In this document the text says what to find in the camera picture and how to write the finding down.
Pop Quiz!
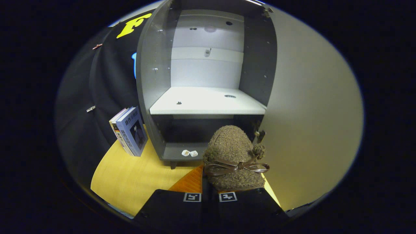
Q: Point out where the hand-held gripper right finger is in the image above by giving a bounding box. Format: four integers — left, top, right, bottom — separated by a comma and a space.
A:
208, 186, 290, 225

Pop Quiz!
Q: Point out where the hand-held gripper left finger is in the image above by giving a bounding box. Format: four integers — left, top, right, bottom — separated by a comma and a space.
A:
134, 164, 204, 228

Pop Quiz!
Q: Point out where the brown fuzzy shoe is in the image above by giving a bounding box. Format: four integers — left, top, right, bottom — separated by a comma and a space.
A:
203, 125, 270, 191

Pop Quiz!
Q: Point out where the grey shoe cabinet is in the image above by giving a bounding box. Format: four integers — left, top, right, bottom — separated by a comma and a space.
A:
136, 0, 277, 170

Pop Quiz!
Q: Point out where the beige shoe cabinet door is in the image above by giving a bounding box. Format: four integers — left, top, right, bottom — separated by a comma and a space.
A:
258, 6, 364, 211

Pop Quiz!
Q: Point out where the blue book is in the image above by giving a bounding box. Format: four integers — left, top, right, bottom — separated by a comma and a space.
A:
116, 106, 149, 157

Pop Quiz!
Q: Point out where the white book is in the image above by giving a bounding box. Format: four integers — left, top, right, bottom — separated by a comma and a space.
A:
109, 108, 134, 156

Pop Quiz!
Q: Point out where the black backdrop cloth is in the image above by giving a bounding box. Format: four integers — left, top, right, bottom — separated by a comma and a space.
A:
55, 12, 153, 190

